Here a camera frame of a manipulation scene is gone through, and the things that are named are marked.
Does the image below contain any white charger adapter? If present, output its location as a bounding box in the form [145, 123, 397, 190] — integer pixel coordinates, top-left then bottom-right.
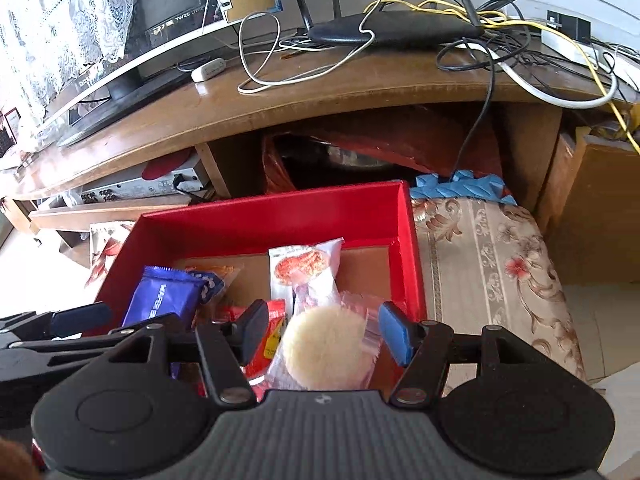
[191, 59, 226, 82]

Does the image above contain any red clear snack packet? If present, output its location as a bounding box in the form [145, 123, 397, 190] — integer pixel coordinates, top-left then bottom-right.
[215, 299, 287, 386]

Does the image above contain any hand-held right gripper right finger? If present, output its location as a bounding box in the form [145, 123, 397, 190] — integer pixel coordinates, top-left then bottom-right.
[378, 302, 538, 407]

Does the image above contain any black router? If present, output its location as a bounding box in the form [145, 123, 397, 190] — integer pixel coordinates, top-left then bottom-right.
[282, 0, 526, 51]

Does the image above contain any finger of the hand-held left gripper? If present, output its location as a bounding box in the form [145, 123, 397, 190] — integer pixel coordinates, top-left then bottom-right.
[0, 302, 113, 348]
[10, 325, 146, 361]

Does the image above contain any black cable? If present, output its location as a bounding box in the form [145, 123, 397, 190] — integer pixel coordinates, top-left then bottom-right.
[437, 30, 531, 176]

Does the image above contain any silver AV receiver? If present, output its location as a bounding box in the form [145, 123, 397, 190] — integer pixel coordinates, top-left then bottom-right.
[75, 157, 211, 206]

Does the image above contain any wooden TV cabinet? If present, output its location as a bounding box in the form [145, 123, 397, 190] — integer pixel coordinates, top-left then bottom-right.
[0, 35, 640, 271]

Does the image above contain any small picture frame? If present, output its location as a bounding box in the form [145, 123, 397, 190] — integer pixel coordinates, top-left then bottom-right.
[0, 107, 21, 156]

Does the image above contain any thick white power cord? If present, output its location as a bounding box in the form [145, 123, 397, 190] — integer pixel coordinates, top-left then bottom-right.
[450, 42, 618, 111]

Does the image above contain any black power adapter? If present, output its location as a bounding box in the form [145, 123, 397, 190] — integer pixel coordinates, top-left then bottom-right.
[547, 10, 591, 41]

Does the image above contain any orange blue-label snack packet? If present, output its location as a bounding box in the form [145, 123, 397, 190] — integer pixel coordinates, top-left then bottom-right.
[177, 262, 241, 311]

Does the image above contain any thin white cable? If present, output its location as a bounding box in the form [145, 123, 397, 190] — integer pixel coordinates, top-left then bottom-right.
[237, 10, 376, 96]

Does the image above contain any white power strip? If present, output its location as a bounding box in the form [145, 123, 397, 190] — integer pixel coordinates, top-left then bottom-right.
[542, 25, 640, 91]

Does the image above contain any red plastic bag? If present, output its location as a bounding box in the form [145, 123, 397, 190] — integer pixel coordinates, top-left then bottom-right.
[262, 105, 501, 196]

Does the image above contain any red round object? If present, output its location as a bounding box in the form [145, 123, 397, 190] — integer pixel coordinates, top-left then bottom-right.
[142, 157, 187, 181]

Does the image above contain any purple-blue wafer packet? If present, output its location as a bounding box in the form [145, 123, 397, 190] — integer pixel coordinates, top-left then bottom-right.
[122, 266, 208, 331]

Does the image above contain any round cake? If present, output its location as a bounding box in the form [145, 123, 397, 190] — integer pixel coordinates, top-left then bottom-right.
[267, 292, 383, 391]

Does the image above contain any white noodle-picture snack packet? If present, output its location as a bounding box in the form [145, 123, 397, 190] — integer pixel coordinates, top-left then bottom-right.
[268, 238, 346, 321]

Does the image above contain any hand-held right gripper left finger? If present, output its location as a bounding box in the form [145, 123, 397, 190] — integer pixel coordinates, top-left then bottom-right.
[102, 300, 270, 407]

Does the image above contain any television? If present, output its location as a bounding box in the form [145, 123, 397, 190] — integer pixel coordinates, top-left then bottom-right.
[30, 0, 281, 148]

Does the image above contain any red cardboard box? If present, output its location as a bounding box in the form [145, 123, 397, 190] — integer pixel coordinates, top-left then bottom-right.
[82, 180, 429, 401]

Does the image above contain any white lace cloth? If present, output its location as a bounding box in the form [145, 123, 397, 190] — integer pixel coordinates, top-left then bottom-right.
[0, 0, 136, 126]

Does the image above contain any yellow cable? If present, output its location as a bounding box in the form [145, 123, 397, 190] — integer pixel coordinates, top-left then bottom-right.
[362, 0, 640, 156]

